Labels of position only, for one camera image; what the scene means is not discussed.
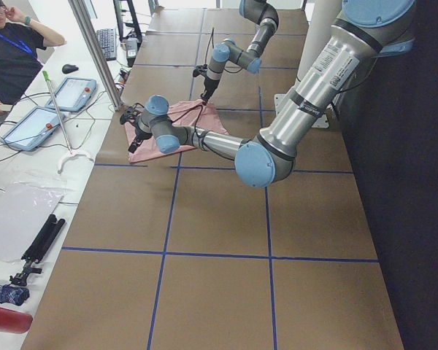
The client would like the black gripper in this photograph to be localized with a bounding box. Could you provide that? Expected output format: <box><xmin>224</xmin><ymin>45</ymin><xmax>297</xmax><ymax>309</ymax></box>
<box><xmin>119</xmin><ymin>104</ymin><xmax>152</xmax><ymax>153</ymax></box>
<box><xmin>193</xmin><ymin>64</ymin><xmax>219</xmax><ymax>106</ymax></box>

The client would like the pink Snoopy t-shirt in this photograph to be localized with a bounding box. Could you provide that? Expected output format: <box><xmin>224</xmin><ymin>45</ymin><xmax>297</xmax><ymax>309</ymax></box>
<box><xmin>128</xmin><ymin>100</ymin><xmax>228</xmax><ymax>163</ymax></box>

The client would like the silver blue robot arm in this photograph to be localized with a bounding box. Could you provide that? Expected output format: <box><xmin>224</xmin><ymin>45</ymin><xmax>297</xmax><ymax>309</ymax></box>
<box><xmin>120</xmin><ymin>1</ymin><xmax>416</xmax><ymax>187</ymax></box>
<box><xmin>193</xmin><ymin>1</ymin><xmax>279</xmax><ymax>104</ymax></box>

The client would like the reacher stick white hook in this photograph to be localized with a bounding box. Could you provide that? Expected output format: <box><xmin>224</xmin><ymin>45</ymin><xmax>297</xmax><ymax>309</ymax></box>
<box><xmin>42</xmin><ymin>70</ymin><xmax>96</xmax><ymax>175</ymax></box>

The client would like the far blue teach pendant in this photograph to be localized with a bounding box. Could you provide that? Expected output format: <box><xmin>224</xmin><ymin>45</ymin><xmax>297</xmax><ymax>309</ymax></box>
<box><xmin>50</xmin><ymin>77</ymin><xmax>97</xmax><ymax>112</ymax></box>

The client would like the blue teach pendant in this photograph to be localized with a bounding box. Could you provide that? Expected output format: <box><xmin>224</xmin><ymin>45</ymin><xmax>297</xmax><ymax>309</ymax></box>
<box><xmin>50</xmin><ymin>77</ymin><xmax>97</xmax><ymax>112</ymax></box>
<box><xmin>0</xmin><ymin>106</ymin><xmax>61</xmax><ymax>152</ymax></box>

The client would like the near blue teach pendant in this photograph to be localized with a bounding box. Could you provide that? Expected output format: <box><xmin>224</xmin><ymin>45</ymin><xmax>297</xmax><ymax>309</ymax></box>
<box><xmin>0</xmin><ymin>106</ymin><xmax>61</xmax><ymax>152</ymax></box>

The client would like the black computer mouse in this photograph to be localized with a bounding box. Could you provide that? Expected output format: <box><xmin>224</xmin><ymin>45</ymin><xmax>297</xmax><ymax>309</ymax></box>
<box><xmin>61</xmin><ymin>64</ymin><xmax>79</xmax><ymax>74</ymax></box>

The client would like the black keyboard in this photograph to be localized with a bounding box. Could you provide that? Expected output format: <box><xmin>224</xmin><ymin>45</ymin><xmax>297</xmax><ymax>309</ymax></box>
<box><xmin>96</xmin><ymin>28</ymin><xmax>117</xmax><ymax>61</ymax></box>

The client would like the black folded tripod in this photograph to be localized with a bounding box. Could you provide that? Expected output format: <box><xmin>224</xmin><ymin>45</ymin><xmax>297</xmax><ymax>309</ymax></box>
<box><xmin>9</xmin><ymin>214</ymin><xmax>66</xmax><ymax>287</ymax></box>

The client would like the clear plastic bag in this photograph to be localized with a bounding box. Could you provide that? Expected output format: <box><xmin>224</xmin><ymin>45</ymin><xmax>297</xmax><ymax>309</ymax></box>
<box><xmin>0</xmin><ymin>172</ymin><xmax>66</xmax><ymax>262</ymax></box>

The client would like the person in black shirt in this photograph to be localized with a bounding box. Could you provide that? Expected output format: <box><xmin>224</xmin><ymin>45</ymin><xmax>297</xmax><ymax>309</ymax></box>
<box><xmin>0</xmin><ymin>1</ymin><xmax>66</xmax><ymax>116</ymax></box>

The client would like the blue folded umbrella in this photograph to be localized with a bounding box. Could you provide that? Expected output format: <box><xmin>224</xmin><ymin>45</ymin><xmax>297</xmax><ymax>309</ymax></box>
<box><xmin>0</xmin><ymin>284</ymin><xmax>30</xmax><ymax>306</ymax></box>

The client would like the red bottle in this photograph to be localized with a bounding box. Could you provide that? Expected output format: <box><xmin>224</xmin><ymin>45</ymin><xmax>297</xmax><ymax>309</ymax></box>
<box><xmin>0</xmin><ymin>307</ymin><xmax>33</xmax><ymax>334</ymax></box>

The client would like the aluminium frame post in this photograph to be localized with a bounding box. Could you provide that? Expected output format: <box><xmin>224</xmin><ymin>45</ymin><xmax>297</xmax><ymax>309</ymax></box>
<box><xmin>69</xmin><ymin>0</ymin><xmax>123</xmax><ymax>111</ymax></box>

